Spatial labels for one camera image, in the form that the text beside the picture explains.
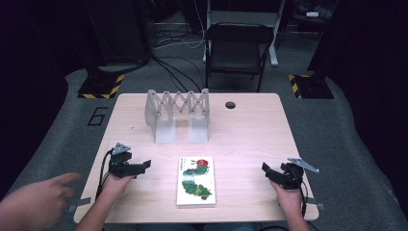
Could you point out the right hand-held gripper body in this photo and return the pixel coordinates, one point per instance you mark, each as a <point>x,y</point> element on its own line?
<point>292,175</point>

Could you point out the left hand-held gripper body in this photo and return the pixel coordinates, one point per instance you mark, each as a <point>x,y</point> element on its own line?
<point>120,162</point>

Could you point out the white caterpillar picture book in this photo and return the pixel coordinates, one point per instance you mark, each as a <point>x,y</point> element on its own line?
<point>195,181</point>

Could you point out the translucent expandable book rack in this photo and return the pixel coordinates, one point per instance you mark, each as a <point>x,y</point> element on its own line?
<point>178,115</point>

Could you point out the person's left hand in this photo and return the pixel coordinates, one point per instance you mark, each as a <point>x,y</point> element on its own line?
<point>117,186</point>

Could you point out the person's right hand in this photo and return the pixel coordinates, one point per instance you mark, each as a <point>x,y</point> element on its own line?
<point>288,199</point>

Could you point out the grey table edge clamp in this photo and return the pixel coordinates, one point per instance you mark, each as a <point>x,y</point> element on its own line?
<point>78,203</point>
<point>316,204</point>

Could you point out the striped black stand base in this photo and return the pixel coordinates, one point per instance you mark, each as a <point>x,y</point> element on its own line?
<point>101,86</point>
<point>309,86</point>

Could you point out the black folding chair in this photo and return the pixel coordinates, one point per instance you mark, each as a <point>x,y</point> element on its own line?
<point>235,54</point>

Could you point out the black cabinet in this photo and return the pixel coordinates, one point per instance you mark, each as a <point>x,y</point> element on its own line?
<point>118,29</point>

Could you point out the small white box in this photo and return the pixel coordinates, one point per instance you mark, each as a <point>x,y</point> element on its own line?
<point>312,14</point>

